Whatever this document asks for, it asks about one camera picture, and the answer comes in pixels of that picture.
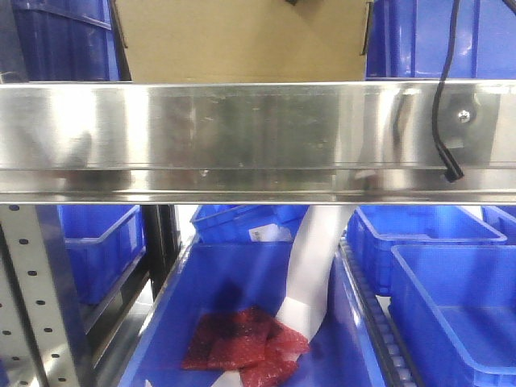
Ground blue bin behind right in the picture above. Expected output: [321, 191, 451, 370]
[346, 205, 507, 296]

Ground red bubble wrap bag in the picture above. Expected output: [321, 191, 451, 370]
[181, 306, 310, 386]

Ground blue bin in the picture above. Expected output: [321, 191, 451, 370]
[11, 0, 119, 81]
[57, 205, 146, 305]
[346, 205, 507, 296]
[366, 1, 515, 79]
[119, 242, 385, 386]
[389, 245, 515, 386]
[190, 205, 308, 243]

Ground blue bin upper left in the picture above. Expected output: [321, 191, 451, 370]
[11, 0, 119, 81]

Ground tall brown cardboard box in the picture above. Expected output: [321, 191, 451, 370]
[114, 1, 373, 83]

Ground blue bin lower left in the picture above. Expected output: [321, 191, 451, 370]
[57, 205, 146, 305]

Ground white paper strip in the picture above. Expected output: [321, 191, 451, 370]
[209, 205, 356, 387]

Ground blue bin back centre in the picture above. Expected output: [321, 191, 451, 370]
[190, 205, 308, 243]

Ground blue bin upper right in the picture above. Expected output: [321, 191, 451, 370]
[366, 1, 515, 79]

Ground blue bin lower right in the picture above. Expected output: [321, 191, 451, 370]
[389, 245, 515, 386]

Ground stainless steel shelf rail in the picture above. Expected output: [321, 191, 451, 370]
[1, 80, 515, 205]

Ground silver rail screw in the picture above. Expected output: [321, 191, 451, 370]
[457, 110, 471, 123]

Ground black hanging cable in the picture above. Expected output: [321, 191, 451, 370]
[431, 0, 464, 183]

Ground white roller track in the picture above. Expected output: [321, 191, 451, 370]
[339, 237, 418, 386]

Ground perforated steel shelf upright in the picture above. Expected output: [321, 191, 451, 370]
[1, 204, 97, 386]

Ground blue bin lower centre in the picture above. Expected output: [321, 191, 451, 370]
[119, 242, 385, 386]

